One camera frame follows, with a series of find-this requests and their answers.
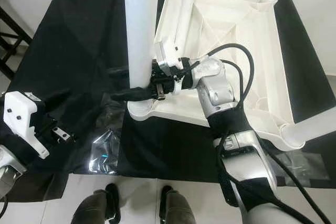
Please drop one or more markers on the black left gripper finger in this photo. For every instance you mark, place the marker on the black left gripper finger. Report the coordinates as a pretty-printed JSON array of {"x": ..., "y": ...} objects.
[
  {"x": 94, "y": 120},
  {"x": 88, "y": 115}
]

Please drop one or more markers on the white plastic children table top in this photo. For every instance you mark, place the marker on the white plastic children table top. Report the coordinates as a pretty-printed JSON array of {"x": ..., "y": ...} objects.
[{"x": 241, "y": 35}]

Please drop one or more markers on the clear plastic wrap piece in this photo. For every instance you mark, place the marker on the clear plastic wrap piece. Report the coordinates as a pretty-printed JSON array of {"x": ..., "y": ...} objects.
[
  {"x": 299, "y": 166},
  {"x": 105, "y": 153}
]

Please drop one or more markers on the black table cloth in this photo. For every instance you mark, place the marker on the black table cloth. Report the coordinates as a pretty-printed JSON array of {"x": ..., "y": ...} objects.
[{"x": 84, "y": 35}]

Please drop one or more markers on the silver black robot leg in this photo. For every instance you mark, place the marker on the silver black robot leg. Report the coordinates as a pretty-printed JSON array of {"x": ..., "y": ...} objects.
[
  {"x": 94, "y": 208},
  {"x": 178, "y": 208}
]

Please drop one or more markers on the black stool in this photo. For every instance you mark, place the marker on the black stool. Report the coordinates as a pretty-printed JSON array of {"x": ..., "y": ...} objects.
[{"x": 16, "y": 24}]

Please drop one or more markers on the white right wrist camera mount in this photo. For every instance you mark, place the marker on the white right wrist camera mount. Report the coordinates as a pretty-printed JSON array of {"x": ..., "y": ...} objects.
[{"x": 165, "y": 51}]

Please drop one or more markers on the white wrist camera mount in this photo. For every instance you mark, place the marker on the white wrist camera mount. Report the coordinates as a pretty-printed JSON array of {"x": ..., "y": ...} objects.
[
  {"x": 165, "y": 51},
  {"x": 21, "y": 111}
]

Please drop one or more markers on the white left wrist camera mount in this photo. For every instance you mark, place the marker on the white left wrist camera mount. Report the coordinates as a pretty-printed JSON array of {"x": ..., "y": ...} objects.
[{"x": 21, "y": 111}]

